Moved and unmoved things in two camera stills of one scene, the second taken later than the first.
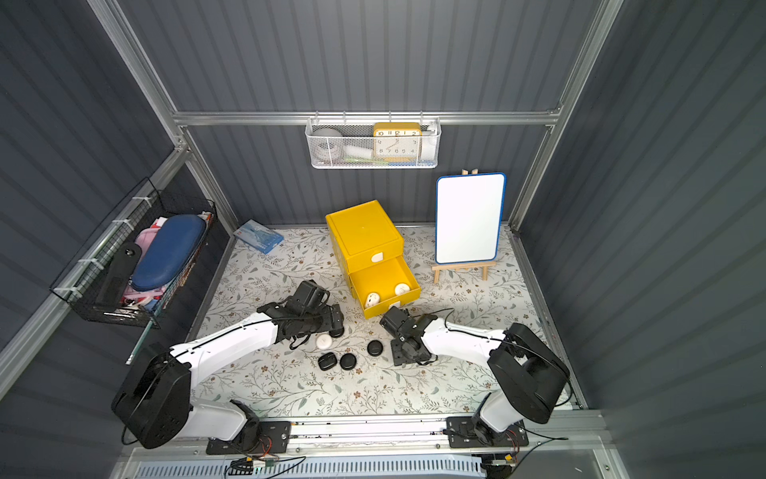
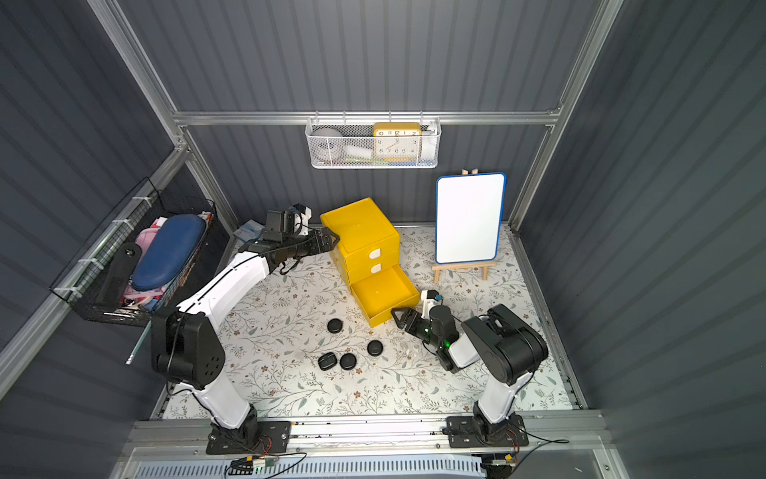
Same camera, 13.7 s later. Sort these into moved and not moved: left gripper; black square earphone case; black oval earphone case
Moved: left gripper
Not moved: black square earphone case; black oval earphone case
